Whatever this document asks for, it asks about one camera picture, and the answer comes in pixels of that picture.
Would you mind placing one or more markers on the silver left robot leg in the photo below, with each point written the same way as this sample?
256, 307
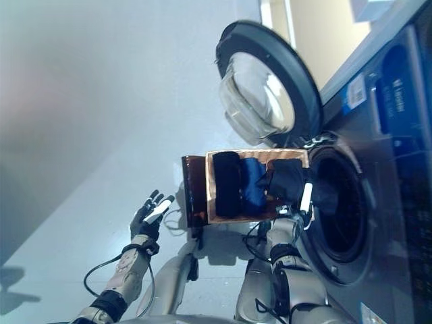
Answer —
172, 280

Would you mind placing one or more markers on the grey front-load washing machine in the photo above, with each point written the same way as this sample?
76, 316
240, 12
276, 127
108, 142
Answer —
378, 168

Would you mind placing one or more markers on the blue garment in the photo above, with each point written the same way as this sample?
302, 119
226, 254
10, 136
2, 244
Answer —
251, 182

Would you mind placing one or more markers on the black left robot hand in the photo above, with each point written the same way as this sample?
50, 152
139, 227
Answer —
145, 222

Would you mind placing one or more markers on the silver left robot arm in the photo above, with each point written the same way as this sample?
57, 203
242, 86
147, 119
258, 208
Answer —
128, 270

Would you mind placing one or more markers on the large black garment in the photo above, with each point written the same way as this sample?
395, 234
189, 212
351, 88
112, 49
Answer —
226, 185

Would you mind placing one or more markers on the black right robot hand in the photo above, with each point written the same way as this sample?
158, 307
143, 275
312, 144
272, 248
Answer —
306, 197

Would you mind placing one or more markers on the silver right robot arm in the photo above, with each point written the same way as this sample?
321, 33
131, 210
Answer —
283, 233

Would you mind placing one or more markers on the silver robot leg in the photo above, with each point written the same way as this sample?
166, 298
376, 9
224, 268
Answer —
253, 287
172, 280

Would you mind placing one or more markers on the silver right robot leg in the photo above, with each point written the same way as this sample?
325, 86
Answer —
253, 287

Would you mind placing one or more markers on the grey robot torso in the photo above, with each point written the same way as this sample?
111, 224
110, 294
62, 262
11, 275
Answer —
168, 320

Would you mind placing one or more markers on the dark brown glossy stool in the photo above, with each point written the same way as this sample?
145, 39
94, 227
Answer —
194, 182

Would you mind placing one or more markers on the round glass washer door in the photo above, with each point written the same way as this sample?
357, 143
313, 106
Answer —
260, 91

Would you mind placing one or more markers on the rectangular wicker laundry basket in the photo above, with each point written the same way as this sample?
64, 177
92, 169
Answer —
287, 153

